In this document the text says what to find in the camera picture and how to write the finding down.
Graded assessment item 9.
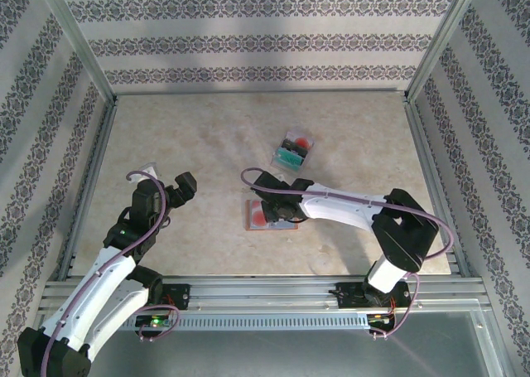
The aluminium table edge rail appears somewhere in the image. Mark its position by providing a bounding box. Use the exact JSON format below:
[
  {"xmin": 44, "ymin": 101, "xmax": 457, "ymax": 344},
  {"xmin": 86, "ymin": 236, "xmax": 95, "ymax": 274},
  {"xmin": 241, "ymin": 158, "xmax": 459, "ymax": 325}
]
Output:
[{"xmin": 112, "ymin": 87, "xmax": 411, "ymax": 98}]

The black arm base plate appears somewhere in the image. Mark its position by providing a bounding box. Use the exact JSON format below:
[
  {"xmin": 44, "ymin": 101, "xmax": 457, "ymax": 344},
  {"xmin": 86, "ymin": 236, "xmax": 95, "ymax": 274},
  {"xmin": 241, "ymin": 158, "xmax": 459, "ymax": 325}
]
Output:
[
  {"xmin": 163, "ymin": 283, "xmax": 192, "ymax": 312},
  {"xmin": 335, "ymin": 282, "xmax": 369, "ymax": 311}
]

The grey slotted cable duct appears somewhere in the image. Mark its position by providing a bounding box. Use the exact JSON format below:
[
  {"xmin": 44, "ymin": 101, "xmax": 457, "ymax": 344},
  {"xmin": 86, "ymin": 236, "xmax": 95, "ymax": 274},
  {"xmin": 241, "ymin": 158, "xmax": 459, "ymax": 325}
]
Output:
[{"xmin": 89, "ymin": 312, "xmax": 370, "ymax": 332}]

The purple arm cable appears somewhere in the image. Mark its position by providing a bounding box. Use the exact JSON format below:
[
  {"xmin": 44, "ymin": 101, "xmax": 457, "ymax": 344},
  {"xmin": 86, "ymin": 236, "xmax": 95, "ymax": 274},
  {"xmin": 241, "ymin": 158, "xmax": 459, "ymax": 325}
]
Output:
[
  {"xmin": 41, "ymin": 170, "xmax": 180, "ymax": 377},
  {"xmin": 240, "ymin": 167, "xmax": 455, "ymax": 341}
]

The green bank card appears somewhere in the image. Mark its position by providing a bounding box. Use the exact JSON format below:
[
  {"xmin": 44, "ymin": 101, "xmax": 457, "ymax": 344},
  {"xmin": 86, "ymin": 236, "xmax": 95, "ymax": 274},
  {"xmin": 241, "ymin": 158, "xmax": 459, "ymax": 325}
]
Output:
[{"xmin": 275, "ymin": 146, "xmax": 305, "ymax": 167}]

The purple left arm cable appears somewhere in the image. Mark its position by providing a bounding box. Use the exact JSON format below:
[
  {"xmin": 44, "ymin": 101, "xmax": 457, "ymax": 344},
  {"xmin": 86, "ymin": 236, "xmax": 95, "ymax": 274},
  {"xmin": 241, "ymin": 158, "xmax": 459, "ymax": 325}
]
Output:
[{"xmin": 41, "ymin": 170, "xmax": 180, "ymax": 377}]

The grey metal sheet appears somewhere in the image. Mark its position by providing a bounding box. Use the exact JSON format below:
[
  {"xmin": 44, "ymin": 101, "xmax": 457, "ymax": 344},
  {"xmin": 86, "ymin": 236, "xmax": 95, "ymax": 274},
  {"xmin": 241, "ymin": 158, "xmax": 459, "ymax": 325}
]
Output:
[{"xmin": 89, "ymin": 329, "xmax": 498, "ymax": 377}]

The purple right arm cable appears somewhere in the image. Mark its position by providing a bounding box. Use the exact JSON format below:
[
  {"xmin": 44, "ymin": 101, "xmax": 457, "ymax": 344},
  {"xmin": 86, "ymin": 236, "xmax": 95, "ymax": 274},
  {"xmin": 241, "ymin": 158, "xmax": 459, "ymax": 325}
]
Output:
[{"xmin": 240, "ymin": 167, "xmax": 455, "ymax": 341}]

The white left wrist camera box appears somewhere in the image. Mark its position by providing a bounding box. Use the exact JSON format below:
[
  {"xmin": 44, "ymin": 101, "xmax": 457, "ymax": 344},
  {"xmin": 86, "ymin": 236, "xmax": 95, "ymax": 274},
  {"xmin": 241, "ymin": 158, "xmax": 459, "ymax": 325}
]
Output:
[{"xmin": 138, "ymin": 162, "xmax": 161, "ymax": 184}]

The aluminium frame post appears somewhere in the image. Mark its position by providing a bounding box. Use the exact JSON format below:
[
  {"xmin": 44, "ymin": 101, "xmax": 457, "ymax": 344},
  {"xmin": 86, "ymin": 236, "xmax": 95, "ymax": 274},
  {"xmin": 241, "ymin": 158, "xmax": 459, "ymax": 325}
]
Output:
[
  {"xmin": 404, "ymin": 0, "xmax": 489, "ymax": 104},
  {"xmin": 35, "ymin": 0, "xmax": 119, "ymax": 104}
]

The aluminium side rail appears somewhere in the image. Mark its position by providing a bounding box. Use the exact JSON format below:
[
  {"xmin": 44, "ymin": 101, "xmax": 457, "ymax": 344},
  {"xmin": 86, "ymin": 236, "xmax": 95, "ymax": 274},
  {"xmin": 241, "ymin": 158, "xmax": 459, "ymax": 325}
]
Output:
[
  {"xmin": 402, "ymin": 97, "xmax": 473, "ymax": 278},
  {"xmin": 53, "ymin": 97, "xmax": 121, "ymax": 281}
]

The clear plastic card box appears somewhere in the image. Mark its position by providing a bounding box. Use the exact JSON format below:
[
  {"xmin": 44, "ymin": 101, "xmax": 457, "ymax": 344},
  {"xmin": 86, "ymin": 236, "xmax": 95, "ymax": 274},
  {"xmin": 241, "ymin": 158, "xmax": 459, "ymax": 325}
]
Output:
[{"xmin": 268, "ymin": 126, "xmax": 315, "ymax": 172}]

